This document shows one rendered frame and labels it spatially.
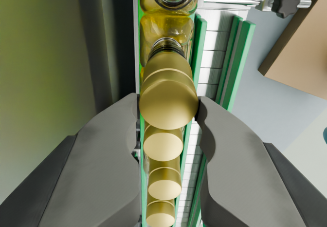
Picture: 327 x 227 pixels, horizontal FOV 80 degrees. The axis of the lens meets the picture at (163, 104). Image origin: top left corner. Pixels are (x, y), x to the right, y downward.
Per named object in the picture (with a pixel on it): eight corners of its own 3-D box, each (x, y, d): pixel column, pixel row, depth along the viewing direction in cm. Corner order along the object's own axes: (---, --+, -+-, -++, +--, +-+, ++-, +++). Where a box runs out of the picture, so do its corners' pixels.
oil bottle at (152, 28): (149, -2, 35) (136, 20, 17) (180, 0, 35) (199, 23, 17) (149, 31, 38) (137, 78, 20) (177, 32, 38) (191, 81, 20)
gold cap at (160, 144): (145, 101, 19) (141, 130, 15) (182, 102, 19) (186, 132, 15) (145, 129, 21) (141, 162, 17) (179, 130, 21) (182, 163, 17)
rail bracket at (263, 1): (191, -16, 34) (204, -13, 23) (287, -10, 34) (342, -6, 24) (189, 4, 35) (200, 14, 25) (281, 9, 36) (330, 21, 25)
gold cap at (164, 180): (144, 160, 23) (140, 195, 20) (158, 141, 22) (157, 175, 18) (170, 170, 24) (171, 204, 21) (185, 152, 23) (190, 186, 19)
